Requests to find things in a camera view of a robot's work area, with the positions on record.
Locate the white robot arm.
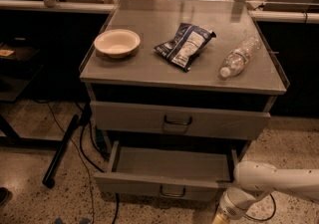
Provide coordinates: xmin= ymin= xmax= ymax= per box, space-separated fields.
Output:
xmin=212 ymin=161 xmax=319 ymax=224

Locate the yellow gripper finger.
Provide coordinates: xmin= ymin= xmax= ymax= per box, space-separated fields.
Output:
xmin=211 ymin=214 xmax=229 ymax=224

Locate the black floor cable loop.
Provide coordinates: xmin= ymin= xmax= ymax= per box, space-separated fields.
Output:
xmin=243 ymin=193 xmax=277 ymax=222

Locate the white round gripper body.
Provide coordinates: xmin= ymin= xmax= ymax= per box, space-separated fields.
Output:
xmin=218 ymin=187 xmax=256 ymax=220

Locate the black table leg bar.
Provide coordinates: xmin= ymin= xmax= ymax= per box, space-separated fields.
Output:
xmin=42 ymin=114 xmax=79 ymax=188

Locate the grey drawer cabinet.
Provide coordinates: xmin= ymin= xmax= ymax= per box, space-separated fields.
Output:
xmin=81 ymin=0 xmax=286 ymax=142

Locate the grey top drawer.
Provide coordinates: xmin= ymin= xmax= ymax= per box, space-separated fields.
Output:
xmin=91 ymin=101 xmax=270 ymax=140

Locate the black cable on floor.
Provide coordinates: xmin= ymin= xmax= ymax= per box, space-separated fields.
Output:
xmin=78 ymin=122 xmax=120 ymax=224

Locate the dark side table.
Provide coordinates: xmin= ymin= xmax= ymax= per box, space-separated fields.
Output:
xmin=0 ymin=37 xmax=43 ymax=103

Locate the clear plastic water bottle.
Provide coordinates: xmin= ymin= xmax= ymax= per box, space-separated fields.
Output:
xmin=219 ymin=36 xmax=261 ymax=80

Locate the metal railing bar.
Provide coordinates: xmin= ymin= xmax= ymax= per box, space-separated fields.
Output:
xmin=0 ymin=0 xmax=116 ymax=14

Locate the blue chip bag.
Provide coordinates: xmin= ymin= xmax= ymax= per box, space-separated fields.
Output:
xmin=155 ymin=23 xmax=216 ymax=73

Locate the white bowl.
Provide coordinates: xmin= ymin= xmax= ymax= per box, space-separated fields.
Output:
xmin=94 ymin=29 xmax=141 ymax=59

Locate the grey drawer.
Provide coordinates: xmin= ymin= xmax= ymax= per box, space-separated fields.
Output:
xmin=91 ymin=101 xmax=270 ymax=140
xmin=94 ymin=142 xmax=237 ymax=201

